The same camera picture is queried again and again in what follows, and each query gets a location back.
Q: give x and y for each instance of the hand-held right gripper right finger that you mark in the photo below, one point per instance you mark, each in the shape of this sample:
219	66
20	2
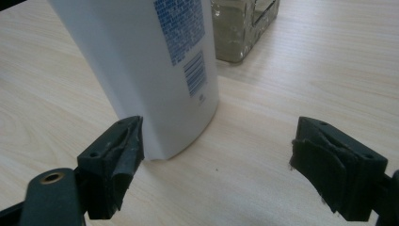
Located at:
338	169

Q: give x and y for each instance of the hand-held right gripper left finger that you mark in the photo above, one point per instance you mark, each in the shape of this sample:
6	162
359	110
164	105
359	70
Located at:
105	169

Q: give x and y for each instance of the white plastic bottle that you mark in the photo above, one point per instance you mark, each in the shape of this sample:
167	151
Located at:
135	78

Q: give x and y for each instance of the clear smoky plastic basket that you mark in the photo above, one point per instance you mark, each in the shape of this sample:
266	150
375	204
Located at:
232	34

